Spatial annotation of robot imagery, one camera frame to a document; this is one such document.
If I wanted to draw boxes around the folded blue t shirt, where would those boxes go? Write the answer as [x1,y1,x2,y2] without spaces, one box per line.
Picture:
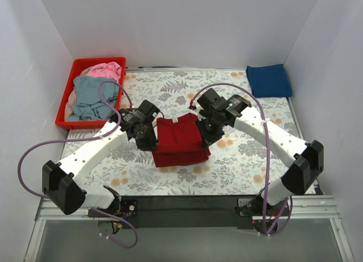
[246,64,293,98]

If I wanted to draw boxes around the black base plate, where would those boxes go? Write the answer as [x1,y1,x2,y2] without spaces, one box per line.
[119,195,263,233]

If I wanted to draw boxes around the pink t shirt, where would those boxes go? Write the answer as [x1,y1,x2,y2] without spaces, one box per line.
[87,62,122,82]

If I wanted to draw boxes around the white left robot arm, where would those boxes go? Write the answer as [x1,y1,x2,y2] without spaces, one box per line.
[42,100,160,217]

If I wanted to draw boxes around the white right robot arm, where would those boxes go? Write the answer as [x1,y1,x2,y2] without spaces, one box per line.
[189,88,324,215]

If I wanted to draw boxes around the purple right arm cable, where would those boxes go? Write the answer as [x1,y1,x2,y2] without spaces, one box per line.
[190,83,293,237]

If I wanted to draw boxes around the grey blue t shirt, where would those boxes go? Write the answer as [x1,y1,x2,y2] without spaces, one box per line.
[65,75,119,121]

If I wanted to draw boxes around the red plastic bin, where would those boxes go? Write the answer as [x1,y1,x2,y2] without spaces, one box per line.
[55,57,126,129]

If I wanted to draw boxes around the aluminium frame rail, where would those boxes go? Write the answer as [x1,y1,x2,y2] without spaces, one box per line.
[25,196,354,261]

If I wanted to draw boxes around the beige t shirt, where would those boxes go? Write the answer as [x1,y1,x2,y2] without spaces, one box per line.
[64,67,91,121]

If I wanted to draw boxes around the red t shirt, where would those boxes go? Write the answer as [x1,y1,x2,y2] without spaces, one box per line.
[153,113,210,167]

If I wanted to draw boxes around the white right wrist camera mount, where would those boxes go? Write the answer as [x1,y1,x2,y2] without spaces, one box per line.
[188,99,207,121]

